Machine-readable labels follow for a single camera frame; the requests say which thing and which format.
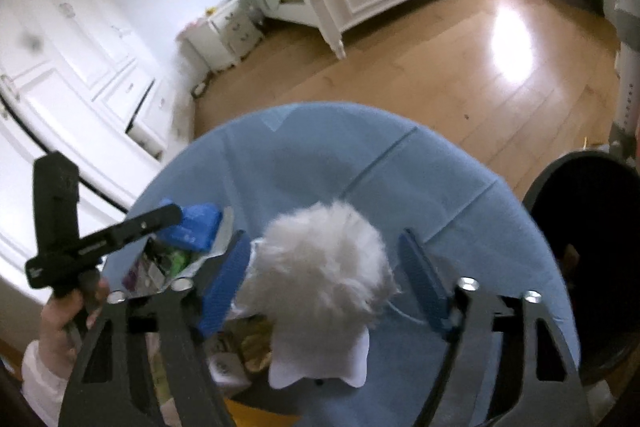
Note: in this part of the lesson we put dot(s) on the blue snack packet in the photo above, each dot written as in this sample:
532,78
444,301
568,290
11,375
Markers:
200,227

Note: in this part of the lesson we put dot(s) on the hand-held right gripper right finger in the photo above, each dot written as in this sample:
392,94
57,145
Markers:
422,272

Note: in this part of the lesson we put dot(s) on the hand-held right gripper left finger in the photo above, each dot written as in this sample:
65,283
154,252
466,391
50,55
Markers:
225,282

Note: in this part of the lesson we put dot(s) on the black trash bin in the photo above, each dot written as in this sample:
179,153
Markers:
575,217

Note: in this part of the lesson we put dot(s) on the white adjustable desk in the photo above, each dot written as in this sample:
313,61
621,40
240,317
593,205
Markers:
627,97

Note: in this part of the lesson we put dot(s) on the small white box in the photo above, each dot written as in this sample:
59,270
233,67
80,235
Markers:
227,369

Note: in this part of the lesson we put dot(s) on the white nightstand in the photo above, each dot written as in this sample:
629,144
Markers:
235,32

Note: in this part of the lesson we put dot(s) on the person's left forearm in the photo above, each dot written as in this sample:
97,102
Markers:
42,387

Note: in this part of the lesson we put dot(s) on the white fluffy plush toy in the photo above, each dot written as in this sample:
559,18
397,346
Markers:
325,257

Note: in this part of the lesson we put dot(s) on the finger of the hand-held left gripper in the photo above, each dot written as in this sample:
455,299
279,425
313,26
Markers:
135,227

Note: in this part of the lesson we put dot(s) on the silver foil wrapper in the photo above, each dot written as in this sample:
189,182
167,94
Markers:
145,272

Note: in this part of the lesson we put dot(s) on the yellow patterned wrapper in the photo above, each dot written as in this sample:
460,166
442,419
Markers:
257,342

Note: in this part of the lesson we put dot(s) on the person's left hand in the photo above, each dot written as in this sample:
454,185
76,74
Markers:
60,332

